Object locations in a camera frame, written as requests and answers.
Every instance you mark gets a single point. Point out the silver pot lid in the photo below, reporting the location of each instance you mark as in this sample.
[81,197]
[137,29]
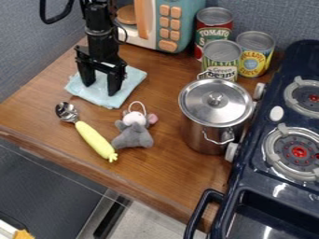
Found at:
[215,102]

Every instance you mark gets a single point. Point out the blue cloth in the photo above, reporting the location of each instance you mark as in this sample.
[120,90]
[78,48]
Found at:
[104,87]

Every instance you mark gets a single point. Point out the red tomato can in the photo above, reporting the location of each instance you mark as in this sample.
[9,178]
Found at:
[212,29]

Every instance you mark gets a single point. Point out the toy stove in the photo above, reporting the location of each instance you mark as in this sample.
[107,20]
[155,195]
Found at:
[270,146]

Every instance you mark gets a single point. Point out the grey plush mouse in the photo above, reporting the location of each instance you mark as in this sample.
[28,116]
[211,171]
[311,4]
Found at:
[135,129]

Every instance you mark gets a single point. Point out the yellow pineapple can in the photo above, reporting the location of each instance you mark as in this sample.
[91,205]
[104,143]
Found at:
[254,56]

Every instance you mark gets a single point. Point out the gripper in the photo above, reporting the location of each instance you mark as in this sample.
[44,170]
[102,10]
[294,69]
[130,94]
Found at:
[99,51]

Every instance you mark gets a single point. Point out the silver pot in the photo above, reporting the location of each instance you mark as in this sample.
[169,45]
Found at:
[212,137]

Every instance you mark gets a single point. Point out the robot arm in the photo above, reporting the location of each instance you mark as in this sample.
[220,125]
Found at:
[99,15]

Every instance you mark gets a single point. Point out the green beans can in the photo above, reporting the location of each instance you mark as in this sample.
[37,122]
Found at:
[220,60]

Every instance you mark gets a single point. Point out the toy microwave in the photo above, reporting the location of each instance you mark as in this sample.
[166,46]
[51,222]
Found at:
[160,23]

